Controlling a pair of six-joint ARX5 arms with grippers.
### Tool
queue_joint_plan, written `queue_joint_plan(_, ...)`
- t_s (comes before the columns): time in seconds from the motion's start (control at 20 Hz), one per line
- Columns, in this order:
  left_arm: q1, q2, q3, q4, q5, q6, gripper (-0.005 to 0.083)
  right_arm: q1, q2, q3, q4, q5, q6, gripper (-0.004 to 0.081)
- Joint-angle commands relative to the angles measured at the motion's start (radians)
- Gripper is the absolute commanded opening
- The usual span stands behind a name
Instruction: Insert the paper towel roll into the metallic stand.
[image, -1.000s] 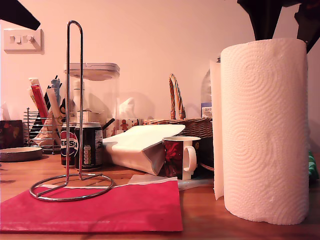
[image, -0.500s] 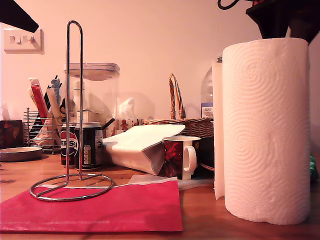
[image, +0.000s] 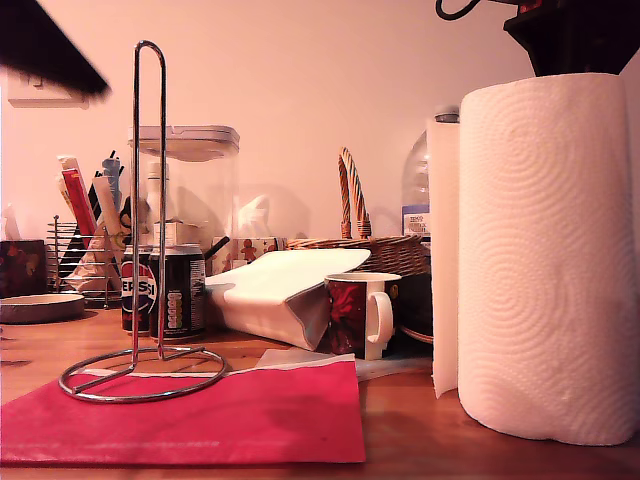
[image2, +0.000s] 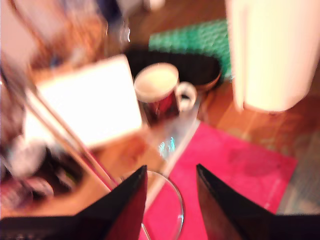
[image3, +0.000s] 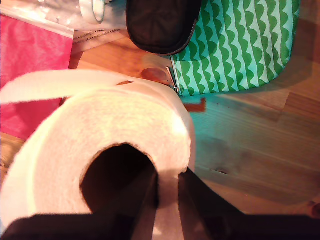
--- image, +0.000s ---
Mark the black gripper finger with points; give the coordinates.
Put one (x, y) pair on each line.
(550, 45)
(605, 40)
(40, 45)

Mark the white paper towel roll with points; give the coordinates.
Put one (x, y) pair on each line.
(545, 250)

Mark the large clear water bottle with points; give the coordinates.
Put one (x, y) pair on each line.
(417, 175)

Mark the white plastic bottle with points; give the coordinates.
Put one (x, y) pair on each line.
(154, 195)

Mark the clear plastic lidded jar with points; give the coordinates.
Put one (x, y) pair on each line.
(200, 145)

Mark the dark floral box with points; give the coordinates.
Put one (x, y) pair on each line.
(22, 265)

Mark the small white labelled box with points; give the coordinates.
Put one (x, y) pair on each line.
(180, 232)

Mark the shallow grey dish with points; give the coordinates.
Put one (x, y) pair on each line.
(40, 307)

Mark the gingerbread print box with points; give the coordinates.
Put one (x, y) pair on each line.
(247, 250)

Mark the black drink can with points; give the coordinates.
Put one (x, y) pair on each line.
(185, 300)

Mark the black zipped case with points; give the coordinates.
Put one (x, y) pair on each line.
(415, 310)

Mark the red floral mug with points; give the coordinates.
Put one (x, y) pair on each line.
(350, 310)

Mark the white paper bag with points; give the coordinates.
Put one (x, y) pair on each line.
(280, 285)

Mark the white paper sheet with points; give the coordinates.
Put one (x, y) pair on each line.
(300, 359)

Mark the red padded envelope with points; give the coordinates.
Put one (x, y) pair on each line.
(200, 425)

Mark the white wall switch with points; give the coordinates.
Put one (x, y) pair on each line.
(45, 97)

